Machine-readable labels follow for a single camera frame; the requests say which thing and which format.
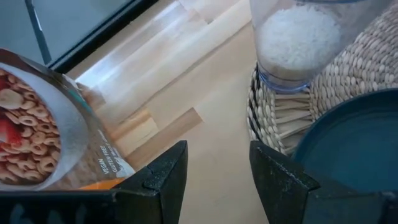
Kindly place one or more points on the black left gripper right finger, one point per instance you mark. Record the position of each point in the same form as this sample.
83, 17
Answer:
295, 199

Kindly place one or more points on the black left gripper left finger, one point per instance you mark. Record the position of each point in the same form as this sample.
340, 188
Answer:
124, 202

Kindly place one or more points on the dark teal plate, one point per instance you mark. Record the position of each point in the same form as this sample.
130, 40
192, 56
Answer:
357, 149

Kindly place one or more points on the cereal box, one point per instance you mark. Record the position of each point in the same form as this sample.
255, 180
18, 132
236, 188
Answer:
62, 130

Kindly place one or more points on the clear glass with white filling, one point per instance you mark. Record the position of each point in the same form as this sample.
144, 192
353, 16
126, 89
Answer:
295, 43

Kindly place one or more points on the black metal table frame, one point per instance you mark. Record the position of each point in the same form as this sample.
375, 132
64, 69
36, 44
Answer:
102, 34

